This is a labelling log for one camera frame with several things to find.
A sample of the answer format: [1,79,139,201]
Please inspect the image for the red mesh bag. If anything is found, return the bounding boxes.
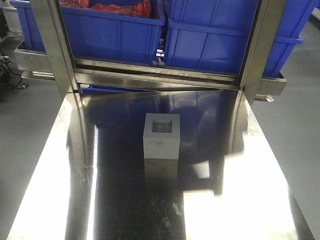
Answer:
[59,0,152,18]

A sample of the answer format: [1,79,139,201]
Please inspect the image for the blue bin right of rack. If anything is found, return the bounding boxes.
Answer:
[164,0,318,77]

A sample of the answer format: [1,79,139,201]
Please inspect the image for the stainless steel rack frame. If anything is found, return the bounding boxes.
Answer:
[19,0,286,104]

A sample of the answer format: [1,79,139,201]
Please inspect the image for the black floor cables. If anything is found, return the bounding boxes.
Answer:
[0,44,29,92]

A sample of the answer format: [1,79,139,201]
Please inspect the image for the gray square base block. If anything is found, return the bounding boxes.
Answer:
[143,113,181,160]

